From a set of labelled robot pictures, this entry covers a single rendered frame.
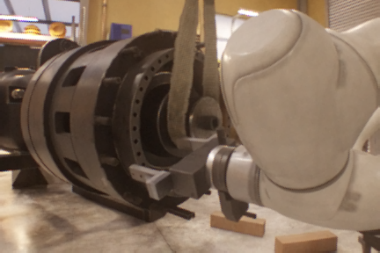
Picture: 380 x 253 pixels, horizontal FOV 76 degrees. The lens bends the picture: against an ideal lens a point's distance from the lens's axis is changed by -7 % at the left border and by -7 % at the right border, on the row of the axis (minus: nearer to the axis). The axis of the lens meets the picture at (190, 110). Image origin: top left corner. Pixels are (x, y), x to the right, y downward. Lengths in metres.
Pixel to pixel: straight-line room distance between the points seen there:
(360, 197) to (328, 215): 0.04
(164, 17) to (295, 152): 5.66
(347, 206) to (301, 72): 0.18
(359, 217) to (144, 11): 5.60
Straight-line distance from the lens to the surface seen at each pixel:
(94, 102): 0.61
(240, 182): 0.38
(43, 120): 0.84
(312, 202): 0.32
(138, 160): 0.61
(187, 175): 0.41
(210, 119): 0.66
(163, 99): 0.68
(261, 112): 0.21
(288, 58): 0.19
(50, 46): 1.17
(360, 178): 0.33
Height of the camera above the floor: 0.88
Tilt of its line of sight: level
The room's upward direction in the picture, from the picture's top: 1 degrees clockwise
